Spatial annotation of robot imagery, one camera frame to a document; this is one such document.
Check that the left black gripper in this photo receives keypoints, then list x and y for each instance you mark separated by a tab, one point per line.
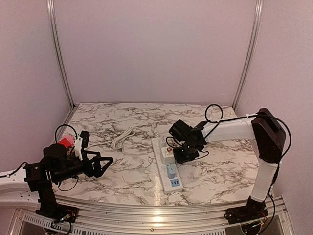
96	172

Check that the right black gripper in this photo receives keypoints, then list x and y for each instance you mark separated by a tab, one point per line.
180	159

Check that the dark green cube adapter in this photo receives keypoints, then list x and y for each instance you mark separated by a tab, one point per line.
71	153

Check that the light blue cube charger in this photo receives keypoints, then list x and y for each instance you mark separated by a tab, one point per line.
171	171

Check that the white multicolour power strip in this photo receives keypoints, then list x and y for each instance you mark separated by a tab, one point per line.
169	185

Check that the red cube socket adapter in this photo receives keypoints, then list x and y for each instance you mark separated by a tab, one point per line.
65	143

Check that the pink triangular power strip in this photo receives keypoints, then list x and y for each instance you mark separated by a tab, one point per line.
69	138

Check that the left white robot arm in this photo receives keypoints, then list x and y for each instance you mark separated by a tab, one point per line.
55	166

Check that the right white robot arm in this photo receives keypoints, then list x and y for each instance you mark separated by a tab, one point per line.
268	132

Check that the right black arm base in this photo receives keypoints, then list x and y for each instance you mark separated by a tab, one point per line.
251	211

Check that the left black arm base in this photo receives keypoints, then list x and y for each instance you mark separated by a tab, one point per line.
51	209

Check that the aluminium front table rail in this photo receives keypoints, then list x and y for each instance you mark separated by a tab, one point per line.
95	218

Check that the right aluminium corner post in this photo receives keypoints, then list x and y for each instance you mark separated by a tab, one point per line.
256	24

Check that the aluminium corner post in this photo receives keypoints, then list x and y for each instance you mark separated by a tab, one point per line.
58	52
256	24

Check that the left aluminium corner post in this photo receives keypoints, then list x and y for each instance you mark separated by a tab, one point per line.
58	52

